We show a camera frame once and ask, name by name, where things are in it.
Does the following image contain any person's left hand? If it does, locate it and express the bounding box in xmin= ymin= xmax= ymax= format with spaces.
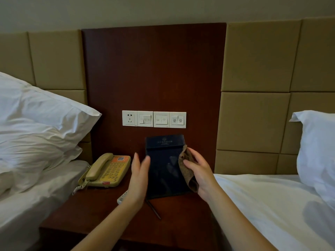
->
xmin=123 ymin=152 xmax=151 ymax=210

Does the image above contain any person's right hand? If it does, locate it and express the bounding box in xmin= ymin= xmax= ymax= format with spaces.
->
xmin=182 ymin=147 xmax=223 ymax=204

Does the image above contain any brown cleaning cloth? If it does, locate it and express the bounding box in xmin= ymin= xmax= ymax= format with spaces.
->
xmin=178 ymin=144 xmax=200 ymax=193

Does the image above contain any white remote control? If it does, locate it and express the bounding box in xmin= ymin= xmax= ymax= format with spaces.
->
xmin=117 ymin=190 xmax=130 ymax=206

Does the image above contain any dark blue scribbled pouch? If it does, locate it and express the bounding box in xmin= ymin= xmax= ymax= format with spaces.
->
xmin=144 ymin=134 xmax=194 ymax=200

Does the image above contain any yellow corded telephone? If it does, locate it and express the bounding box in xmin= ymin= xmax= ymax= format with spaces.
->
xmin=78 ymin=153 xmax=132 ymax=188

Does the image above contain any black pen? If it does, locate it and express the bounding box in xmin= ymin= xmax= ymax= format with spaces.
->
xmin=146 ymin=200 xmax=162 ymax=220

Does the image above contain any beige telephone cord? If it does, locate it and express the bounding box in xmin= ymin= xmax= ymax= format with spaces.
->
xmin=72 ymin=181 xmax=89 ymax=196

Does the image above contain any person's left forearm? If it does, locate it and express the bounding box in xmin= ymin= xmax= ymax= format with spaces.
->
xmin=70 ymin=197 xmax=143 ymax=251

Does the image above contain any person's right forearm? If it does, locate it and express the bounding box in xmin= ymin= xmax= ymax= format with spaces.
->
xmin=208 ymin=190 xmax=279 ymax=251

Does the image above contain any dark wooden nightstand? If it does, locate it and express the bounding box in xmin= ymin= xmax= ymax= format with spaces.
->
xmin=38 ymin=169 xmax=220 ymax=245

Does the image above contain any white bed cover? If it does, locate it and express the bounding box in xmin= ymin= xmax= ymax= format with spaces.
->
xmin=213 ymin=174 xmax=335 ymax=251

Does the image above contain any beige padded headboard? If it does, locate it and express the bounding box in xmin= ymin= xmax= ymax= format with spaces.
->
xmin=214 ymin=17 xmax=335 ymax=176

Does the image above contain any white bed sheet mattress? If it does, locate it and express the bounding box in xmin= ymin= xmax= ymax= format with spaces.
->
xmin=0 ymin=159 xmax=91 ymax=251

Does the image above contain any crumpled white pillow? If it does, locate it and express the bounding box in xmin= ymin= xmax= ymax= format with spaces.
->
xmin=0 ymin=120 xmax=83 ymax=196

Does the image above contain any smooth white pillow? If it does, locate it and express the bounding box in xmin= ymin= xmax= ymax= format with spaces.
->
xmin=0 ymin=71 xmax=102 ymax=147

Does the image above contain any white socket and switch panel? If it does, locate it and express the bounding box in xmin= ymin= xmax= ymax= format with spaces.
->
xmin=122 ymin=110 xmax=154 ymax=128

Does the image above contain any white four-button switch panel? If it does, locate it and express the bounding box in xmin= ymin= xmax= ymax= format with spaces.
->
xmin=153 ymin=111 xmax=187 ymax=129

